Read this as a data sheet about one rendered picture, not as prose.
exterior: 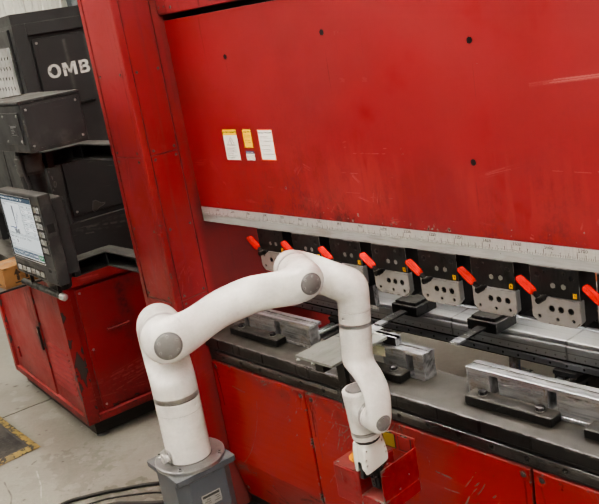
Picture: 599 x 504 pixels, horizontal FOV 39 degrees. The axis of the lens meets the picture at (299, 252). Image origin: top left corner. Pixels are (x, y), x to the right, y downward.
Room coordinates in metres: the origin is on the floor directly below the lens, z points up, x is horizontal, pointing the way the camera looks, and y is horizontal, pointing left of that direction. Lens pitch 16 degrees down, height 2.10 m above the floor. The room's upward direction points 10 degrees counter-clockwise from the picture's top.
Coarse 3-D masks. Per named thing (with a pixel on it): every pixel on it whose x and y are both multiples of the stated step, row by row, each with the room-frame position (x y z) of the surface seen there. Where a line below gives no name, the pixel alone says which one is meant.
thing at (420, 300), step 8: (408, 296) 2.93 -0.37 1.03; (416, 296) 2.92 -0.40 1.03; (392, 304) 2.92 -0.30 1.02; (400, 304) 2.90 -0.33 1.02; (408, 304) 2.87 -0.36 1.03; (416, 304) 2.85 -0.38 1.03; (424, 304) 2.86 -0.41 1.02; (432, 304) 2.89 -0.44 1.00; (400, 312) 2.86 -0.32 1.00; (408, 312) 2.86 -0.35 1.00; (416, 312) 2.83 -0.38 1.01; (424, 312) 2.86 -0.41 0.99; (384, 320) 2.81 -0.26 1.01; (392, 320) 2.81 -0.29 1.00
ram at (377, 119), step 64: (320, 0) 2.70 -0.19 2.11; (384, 0) 2.50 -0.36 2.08; (448, 0) 2.32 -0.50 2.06; (512, 0) 2.17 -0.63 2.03; (576, 0) 2.03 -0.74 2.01; (192, 64) 3.28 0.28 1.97; (256, 64) 2.99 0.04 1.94; (320, 64) 2.74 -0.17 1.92; (384, 64) 2.52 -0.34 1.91; (448, 64) 2.34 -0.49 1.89; (512, 64) 2.18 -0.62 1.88; (576, 64) 2.04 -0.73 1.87; (192, 128) 3.35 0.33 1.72; (256, 128) 3.04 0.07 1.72; (320, 128) 2.77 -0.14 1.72; (384, 128) 2.55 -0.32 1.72; (448, 128) 2.36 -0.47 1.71; (512, 128) 2.19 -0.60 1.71; (576, 128) 2.05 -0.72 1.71; (256, 192) 3.09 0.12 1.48; (320, 192) 2.81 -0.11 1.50; (384, 192) 2.58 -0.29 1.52; (448, 192) 2.38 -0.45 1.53; (512, 192) 2.21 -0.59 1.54; (576, 192) 2.06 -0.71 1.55; (512, 256) 2.23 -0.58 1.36
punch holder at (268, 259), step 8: (264, 232) 3.09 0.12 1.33; (272, 232) 3.04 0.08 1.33; (280, 232) 3.01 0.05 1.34; (288, 232) 3.02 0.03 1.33; (264, 240) 3.09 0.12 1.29; (272, 240) 3.05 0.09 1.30; (280, 240) 3.01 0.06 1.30; (288, 240) 3.02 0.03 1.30; (264, 248) 3.10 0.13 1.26; (272, 248) 3.06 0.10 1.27; (280, 248) 3.02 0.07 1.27; (264, 256) 3.10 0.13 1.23; (272, 256) 3.06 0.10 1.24; (264, 264) 3.11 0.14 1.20; (272, 264) 3.07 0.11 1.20
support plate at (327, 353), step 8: (336, 336) 2.75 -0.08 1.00; (376, 336) 2.69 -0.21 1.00; (384, 336) 2.68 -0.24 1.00; (320, 344) 2.70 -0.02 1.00; (328, 344) 2.69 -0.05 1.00; (336, 344) 2.68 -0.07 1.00; (376, 344) 2.64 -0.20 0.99; (304, 352) 2.66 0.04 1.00; (312, 352) 2.65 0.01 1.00; (320, 352) 2.63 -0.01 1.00; (328, 352) 2.62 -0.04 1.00; (336, 352) 2.61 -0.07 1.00; (312, 360) 2.58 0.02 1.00; (320, 360) 2.57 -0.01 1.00; (328, 360) 2.56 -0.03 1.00; (336, 360) 2.55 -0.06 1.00
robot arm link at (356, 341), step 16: (352, 336) 2.16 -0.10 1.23; (368, 336) 2.17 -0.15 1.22; (352, 352) 2.16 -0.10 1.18; (368, 352) 2.16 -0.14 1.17; (352, 368) 2.15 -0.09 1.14; (368, 368) 2.15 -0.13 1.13; (368, 384) 2.11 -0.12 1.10; (384, 384) 2.12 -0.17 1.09; (368, 400) 2.09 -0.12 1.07; (384, 400) 2.10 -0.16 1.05; (368, 416) 2.09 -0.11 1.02; (384, 416) 2.09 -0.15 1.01
